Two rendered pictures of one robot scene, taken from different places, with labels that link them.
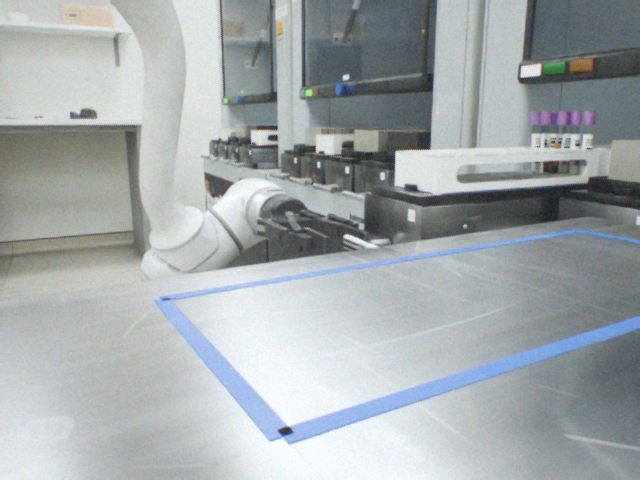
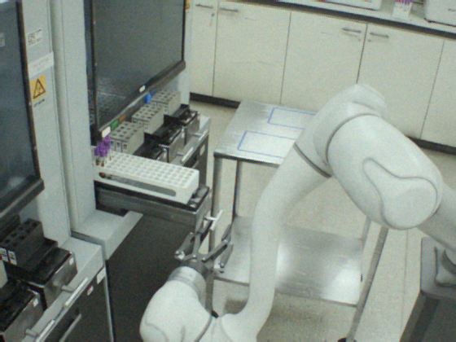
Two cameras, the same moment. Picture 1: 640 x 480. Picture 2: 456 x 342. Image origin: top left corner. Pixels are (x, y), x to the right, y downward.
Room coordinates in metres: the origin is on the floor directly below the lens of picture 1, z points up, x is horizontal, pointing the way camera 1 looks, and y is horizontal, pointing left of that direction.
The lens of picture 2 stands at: (1.55, 0.73, 1.63)
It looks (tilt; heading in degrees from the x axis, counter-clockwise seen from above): 31 degrees down; 221
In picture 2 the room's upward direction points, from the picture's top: 5 degrees clockwise
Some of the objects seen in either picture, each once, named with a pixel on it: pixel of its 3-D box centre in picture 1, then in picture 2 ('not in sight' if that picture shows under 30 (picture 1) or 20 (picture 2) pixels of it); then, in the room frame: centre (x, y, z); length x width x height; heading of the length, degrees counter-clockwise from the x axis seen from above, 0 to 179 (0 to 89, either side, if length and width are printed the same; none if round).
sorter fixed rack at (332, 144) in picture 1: (371, 145); not in sight; (1.50, -0.15, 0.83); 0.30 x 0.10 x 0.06; 115
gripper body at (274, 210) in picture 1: (291, 221); (196, 267); (0.85, 0.04, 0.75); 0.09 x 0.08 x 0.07; 25
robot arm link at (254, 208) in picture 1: (275, 214); (185, 286); (0.92, 0.08, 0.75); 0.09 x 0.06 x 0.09; 115
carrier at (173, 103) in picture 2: not in sight; (172, 104); (0.41, -0.56, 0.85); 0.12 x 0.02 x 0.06; 24
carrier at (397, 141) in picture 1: (405, 145); (27, 244); (1.18, -0.19, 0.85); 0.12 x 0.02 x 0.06; 26
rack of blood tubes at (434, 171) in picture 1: (499, 172); (143, 177); (0.77, -0.26, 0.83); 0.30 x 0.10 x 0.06; 115
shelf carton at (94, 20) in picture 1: (87, 19); not in sight; (3.66, 1.48, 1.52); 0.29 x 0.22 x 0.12; 114
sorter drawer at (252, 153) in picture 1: (326, 152); not in sight; (2.06, -0.03, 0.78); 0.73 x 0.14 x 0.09; 115
